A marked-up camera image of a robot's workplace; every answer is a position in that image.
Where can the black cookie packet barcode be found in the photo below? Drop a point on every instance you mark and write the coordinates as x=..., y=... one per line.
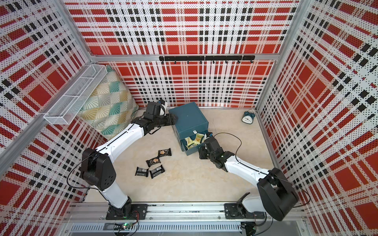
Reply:
x=157, y=171
x=142, y=172

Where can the teal drawer cabinet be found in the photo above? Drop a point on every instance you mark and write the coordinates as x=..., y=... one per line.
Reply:
x=190, y=122

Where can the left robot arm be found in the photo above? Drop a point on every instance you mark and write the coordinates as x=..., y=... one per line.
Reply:
x=97, y=168

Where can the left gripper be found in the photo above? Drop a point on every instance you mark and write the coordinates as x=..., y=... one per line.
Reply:
x=170, y=119

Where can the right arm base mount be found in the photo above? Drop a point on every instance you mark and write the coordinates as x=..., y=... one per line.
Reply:
x=238, y=211

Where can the green cookie packet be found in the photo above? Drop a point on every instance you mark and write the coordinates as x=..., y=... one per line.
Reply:
x=189, y=140
x=199, y=138
x=192, y=145

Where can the black cookie packet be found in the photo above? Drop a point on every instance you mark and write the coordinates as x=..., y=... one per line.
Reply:
x=164, y=152
x=153, y=161

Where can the patterned pillow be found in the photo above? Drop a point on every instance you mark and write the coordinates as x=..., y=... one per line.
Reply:
x=111, y=106

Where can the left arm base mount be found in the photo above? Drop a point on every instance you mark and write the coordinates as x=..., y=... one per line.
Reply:
x=127, y=212

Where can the white wire basket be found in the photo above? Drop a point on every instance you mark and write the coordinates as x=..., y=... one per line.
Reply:
x=64, y=111

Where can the teal drawer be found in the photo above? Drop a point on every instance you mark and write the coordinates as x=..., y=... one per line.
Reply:
x=191, y=151

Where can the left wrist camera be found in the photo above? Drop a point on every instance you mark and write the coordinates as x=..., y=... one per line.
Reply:
x=162, y=104

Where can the teal alarm clock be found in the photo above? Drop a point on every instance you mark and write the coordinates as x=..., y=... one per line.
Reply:
x=248, y=117

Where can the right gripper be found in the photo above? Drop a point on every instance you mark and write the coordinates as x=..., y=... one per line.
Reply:
x=202, y=153

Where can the black hook rail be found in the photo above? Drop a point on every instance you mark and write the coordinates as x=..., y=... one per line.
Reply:
x=206, y=58

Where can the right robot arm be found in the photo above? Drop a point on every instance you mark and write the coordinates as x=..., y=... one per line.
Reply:
x=277, y=196

